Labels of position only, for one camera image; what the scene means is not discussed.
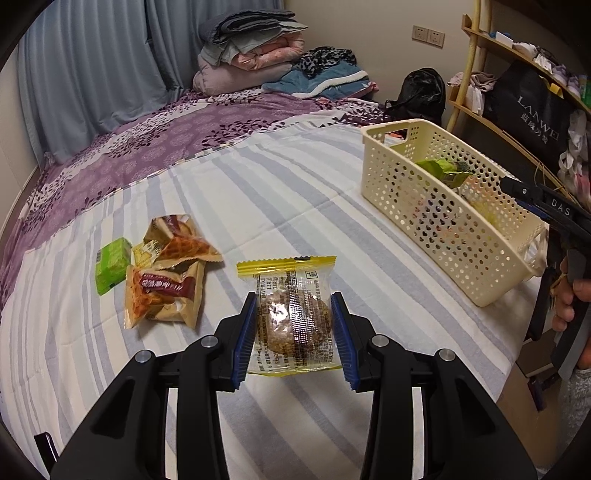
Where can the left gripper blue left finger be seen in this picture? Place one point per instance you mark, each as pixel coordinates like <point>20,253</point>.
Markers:
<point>123,435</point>

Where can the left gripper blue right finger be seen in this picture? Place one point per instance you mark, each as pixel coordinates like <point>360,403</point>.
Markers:
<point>466,434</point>

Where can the cream perforated plastic basket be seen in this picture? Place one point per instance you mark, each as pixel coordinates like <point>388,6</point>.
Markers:
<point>480,237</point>

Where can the green snack pack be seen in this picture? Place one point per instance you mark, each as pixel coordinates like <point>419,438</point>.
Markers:
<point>452,173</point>
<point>111,264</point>

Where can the brown red label snack pack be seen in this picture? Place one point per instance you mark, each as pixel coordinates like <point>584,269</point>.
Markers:
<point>164,295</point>

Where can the yellow oat cookie pack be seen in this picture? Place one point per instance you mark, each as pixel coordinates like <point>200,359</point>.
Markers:
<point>294,328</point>

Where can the brown bread snack pack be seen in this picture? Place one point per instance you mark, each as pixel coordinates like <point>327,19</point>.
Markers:
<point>180,241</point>

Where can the black LANWEI shopping bag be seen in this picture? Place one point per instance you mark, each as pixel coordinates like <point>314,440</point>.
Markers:
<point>523,105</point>

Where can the wooden shelf unit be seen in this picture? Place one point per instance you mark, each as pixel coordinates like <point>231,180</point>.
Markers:
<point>491,51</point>

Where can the pink clothes on shelf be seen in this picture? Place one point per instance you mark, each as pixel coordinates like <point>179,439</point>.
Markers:
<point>479,85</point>

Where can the black backpack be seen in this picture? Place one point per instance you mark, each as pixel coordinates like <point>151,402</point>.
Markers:
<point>422,96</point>

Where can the teal blue blanket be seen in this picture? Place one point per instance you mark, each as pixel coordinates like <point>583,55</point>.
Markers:
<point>336,82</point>

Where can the striped white blue sheet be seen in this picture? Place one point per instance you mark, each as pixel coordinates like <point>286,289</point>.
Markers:
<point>311,222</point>

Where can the leopard print cloth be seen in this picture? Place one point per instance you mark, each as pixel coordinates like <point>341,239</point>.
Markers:
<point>318,59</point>

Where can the purple floral bedspread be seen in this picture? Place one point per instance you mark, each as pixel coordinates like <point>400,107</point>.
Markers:
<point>176,132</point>

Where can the folded quilt stack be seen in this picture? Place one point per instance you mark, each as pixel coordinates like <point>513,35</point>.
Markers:
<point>245,49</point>

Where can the blue grey curtain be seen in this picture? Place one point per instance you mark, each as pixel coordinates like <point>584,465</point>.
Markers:
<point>87,67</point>

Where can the wall power socket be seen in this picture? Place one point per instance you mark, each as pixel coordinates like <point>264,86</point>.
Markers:
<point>428,36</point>

